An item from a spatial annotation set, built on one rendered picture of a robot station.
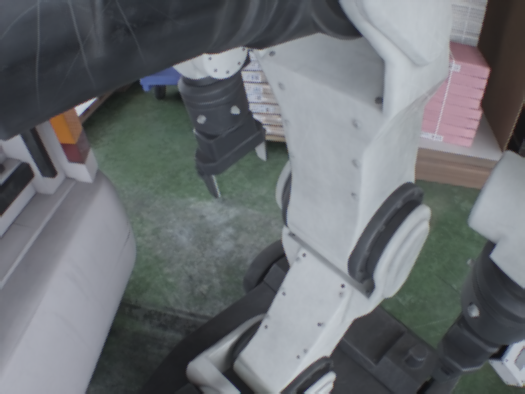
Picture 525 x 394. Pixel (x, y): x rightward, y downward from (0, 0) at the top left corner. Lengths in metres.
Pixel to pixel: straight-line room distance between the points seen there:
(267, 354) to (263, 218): 0.75
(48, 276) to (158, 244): 0.74
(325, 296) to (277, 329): 0.11
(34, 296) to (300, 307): 0.40
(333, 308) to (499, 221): 0.34
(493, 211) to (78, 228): 0.59
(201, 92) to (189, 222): 0.89
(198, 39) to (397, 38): 0.12
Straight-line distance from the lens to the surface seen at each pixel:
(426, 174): 1.58
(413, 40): 0.25
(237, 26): 0.19
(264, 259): 0.97
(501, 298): 0.32
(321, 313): 0.57
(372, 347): 0.87
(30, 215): 0.72
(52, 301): 0.61
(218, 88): 0.50
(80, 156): 0.70
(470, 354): 0.42
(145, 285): 1.22
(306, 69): 0.33
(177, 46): 0.17
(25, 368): 0.59
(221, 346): 0.69
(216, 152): 0.56
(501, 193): 0.27
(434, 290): 1.24
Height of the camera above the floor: 0.96
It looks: 43 degrees down
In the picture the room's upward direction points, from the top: 2 degrees counter-clockwise
